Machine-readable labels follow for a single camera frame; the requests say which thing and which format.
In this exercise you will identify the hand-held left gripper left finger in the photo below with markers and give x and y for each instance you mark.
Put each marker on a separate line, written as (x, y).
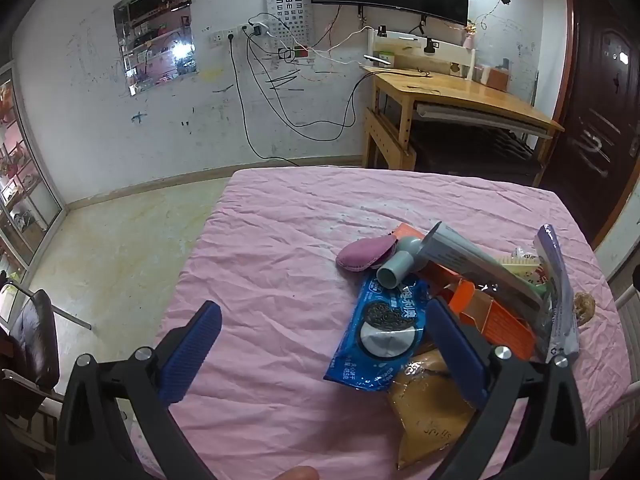
(192, 350)

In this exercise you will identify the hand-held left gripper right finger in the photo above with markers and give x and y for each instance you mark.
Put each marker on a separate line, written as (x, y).
(457, 355)

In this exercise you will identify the orange carton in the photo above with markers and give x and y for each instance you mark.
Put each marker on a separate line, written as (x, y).
(500, 330)

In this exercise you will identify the brown snack packet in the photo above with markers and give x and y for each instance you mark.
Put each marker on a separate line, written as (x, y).
(430, 425)

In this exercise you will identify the grey toothpaste tube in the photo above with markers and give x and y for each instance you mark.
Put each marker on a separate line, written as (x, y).
(465, 260)

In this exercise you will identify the blue cookie packet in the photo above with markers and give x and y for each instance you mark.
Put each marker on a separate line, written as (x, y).
(370, 310)

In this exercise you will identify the grey pipe elbow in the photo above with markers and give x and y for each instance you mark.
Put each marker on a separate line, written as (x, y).
(400, 262)

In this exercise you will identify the cream comb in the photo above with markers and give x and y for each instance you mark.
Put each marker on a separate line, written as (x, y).
(520, 262)

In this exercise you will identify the purple pouch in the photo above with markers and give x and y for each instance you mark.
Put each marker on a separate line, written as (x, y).
(362, 255)

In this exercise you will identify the person's left hand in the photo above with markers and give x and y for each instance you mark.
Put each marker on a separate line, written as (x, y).
(295, 473)

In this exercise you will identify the pink tablecloth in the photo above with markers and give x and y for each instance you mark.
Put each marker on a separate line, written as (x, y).
(280, 260)

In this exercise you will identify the dark leather chair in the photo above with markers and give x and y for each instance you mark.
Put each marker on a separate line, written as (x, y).
(35, 340)

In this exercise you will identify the glass display cabinet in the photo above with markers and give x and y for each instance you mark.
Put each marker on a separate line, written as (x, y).
(20, 175)

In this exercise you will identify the wooden desk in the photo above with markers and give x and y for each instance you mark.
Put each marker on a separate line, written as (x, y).
(475, 92)

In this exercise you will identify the orange desk box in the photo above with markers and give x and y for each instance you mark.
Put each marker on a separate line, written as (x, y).
(497, 79)

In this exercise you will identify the dark brown door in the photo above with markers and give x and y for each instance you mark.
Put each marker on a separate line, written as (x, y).
(595, 110)

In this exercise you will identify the white desk shelf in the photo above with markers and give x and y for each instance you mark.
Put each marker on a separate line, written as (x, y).
(450, 50)

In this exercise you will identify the green white jar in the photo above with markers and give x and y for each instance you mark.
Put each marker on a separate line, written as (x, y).
(385, 58)

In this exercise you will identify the pink vase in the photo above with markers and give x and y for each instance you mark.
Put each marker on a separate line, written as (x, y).
(470, 40)

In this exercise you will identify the white charger plug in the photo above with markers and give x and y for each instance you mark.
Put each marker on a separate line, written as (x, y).
(260, 28)

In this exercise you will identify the white wall power strip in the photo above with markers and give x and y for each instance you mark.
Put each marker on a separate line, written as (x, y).
(225, 37)

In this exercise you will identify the red green switch box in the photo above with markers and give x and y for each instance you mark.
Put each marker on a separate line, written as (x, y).
(300, 52)

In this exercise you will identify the wall mirror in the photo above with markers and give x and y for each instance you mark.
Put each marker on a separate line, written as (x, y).
(155, 35)

